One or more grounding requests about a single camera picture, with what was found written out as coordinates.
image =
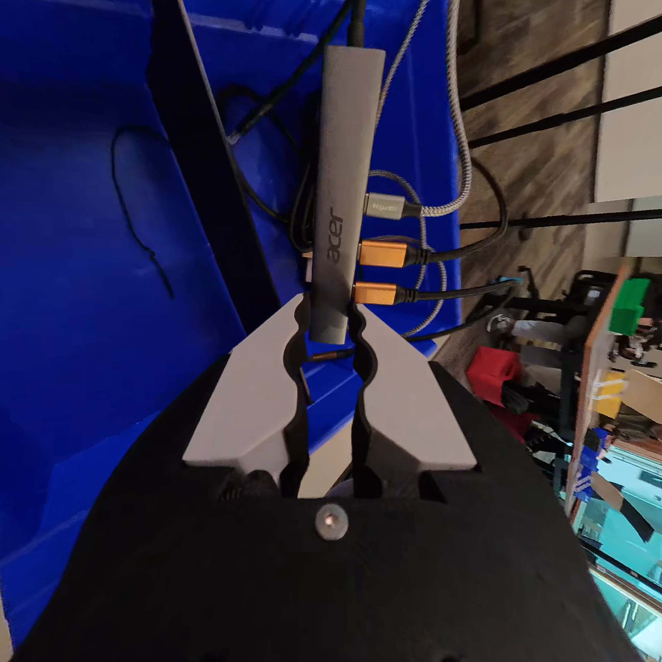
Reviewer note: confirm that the blue plastic bin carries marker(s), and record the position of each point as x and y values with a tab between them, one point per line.
83	310

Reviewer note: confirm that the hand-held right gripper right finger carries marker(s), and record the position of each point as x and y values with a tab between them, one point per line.
424	414

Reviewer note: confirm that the background office desk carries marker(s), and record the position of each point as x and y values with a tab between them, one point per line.
605	352

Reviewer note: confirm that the red storage crate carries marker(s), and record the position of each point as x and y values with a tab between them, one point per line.
494	378

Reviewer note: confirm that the green box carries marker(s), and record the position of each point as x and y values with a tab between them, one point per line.
629	305

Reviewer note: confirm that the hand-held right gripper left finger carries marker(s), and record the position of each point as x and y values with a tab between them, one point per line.
243	409

